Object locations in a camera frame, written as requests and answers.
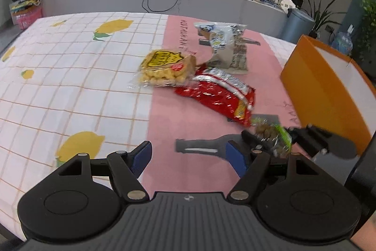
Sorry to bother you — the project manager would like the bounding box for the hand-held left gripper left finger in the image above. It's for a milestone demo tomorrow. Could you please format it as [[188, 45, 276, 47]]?
[[57, 140, 153, 204]]

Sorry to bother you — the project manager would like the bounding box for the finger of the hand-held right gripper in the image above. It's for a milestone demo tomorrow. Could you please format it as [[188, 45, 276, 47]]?
[[289, 123, 331, 155], [241, 130, 275, 156]]

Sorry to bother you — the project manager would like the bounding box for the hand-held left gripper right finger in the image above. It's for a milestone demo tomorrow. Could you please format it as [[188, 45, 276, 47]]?
[[226, 140, 318, 204]]

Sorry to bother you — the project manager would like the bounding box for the green snack packet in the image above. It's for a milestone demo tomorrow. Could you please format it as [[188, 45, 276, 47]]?
[[251, 117, 293, 158]]

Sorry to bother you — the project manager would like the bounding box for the orange storage box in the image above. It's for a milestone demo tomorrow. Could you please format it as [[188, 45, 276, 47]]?
[[280, 35, 376, 158]]

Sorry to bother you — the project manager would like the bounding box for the person's right forearm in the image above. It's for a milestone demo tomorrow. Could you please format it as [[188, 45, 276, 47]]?
[[351, 215, 376, 251]]

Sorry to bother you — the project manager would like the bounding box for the pink printed mat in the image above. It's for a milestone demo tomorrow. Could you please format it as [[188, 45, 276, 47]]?
[[138, 14, 312, 199]]

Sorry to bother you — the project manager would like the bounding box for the red snack packet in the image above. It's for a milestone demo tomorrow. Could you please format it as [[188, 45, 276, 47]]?
[[174, 67, 255, 127]]

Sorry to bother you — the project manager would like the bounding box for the yellow snack packet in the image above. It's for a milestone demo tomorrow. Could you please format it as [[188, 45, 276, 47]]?
[[128, 49, 197, 89]]

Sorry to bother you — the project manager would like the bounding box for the blue water jug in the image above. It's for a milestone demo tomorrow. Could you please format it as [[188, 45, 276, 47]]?
[[330, 24, 355, 56]]

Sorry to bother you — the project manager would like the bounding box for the clear blue snack packet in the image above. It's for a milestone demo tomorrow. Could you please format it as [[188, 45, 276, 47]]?
[[194, 22, 249, 75]]

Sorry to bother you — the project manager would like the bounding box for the grey blue trash can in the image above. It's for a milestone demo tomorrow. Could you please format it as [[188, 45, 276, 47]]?
[[283, 8, 316, 44]]

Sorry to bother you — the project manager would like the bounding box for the potted plant in black pot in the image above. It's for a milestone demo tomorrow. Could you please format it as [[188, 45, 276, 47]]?
[[302, 0, 348, 40]]

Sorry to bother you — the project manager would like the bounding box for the pink box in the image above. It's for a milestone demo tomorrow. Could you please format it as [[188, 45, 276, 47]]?
[[13, 7, 43, 30]]

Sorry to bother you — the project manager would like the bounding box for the yellow packets pile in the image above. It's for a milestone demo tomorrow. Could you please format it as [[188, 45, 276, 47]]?
[[9, 0, 42, 12]]

